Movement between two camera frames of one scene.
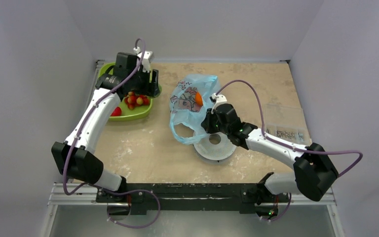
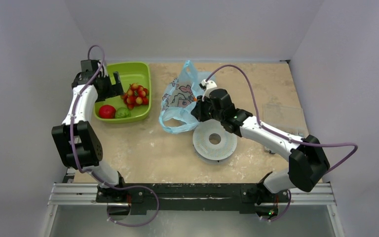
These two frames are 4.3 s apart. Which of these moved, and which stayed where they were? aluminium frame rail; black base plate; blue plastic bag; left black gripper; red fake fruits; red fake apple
Moved: red fake apple; blue plastic bag; left black gripper
Stayed: aluminium frame rail; red fake fruits; black base plate
